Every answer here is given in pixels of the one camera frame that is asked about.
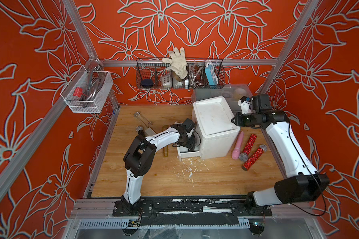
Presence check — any white bottom drawer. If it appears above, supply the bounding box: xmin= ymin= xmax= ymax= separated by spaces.
xmin=177 ymin=136 xmax=201 ymax=161

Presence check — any gold microphone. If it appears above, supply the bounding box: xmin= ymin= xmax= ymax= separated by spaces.
xmin=162 ymin=125 xmax=169 ymax=157

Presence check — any white drawer cabinet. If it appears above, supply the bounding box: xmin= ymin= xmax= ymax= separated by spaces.
xmin=192 ymin=96 xmax=240 ymax=160

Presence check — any red glitter microphone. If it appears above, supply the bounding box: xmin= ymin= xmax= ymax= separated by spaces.
xmin=242 ymin=144 xmax=267 ymax=171
xmin=239 ymin=134 xmax=257 ymax=162

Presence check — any pink microphone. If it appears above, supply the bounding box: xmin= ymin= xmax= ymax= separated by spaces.
xmin=231 ymin=131 xmax=244 ymax=160

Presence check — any black glitter microphone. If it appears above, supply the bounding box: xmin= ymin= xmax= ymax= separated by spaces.
xmin=136 ymin=125 xmax=145 ymax=136

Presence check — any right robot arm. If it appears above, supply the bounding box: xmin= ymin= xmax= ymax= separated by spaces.
xmin=231 ymin=110 xmax=330 ymax=207

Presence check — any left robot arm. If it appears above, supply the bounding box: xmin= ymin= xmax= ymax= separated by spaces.
xmin=122 ymin=119 xmax=195 ymax=207

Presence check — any yellow tape roll in box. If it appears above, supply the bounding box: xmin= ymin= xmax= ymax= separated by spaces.
xmin=233 ymin=88 xmax=247 ymax=99

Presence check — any grey plastic storage box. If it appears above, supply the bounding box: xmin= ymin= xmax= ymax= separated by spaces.
xmin=191 ymin=84 xmax=253 ymax=113

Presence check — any small white card box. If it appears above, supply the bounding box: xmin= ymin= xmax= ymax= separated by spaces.
xmin=145 ymin=127 xmax=157 ymax=136

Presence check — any clear glass tube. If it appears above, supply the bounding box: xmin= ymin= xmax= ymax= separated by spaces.
xmin=134 ymin=112 xmax=153 ymax=127

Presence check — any blue box in basket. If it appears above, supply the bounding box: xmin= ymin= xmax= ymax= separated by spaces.
xmin=204 ymin=60 xmax=218 ymax=88

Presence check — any white power strip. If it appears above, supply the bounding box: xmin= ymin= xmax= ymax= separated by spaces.
xmin=160 ymin=73 xmax=173 ymax=87

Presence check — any dark round object in basket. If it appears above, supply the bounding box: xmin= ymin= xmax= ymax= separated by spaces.
xmin=141 ymin=79 xmax=154 ymax=89

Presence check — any white work glove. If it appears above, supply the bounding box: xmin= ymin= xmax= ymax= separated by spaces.
xmin=162 ymin=47 xmax=188 ymax=81

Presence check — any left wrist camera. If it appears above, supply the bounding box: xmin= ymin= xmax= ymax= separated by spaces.
xmin=182 ymin=118 xmax=195 ymax=132

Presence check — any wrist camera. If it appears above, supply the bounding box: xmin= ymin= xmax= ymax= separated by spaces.
xmin=182 ymin=118 xmax=195 ymax=132
xmin=237 ymin=95 xmax=272 ymax=115

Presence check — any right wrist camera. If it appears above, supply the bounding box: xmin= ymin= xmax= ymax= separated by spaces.
xmin=237 ymin=95 xmax=272 ymax=115

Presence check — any metal hose in basket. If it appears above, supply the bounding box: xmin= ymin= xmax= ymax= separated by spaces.
xmin=190 ymin=63 xmax=204 ymax=87

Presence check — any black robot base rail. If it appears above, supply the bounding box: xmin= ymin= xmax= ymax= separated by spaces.
xmin=112 ymin=195 xmax=272 ymax=226

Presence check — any black wire wall basket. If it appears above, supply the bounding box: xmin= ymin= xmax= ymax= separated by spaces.
xmin=136 ymin=58 xmax=225 ymax=90

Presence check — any white wire wall basket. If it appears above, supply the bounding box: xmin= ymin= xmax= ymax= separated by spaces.
xmin=60 ymin=66 xmax=113 ymax=114

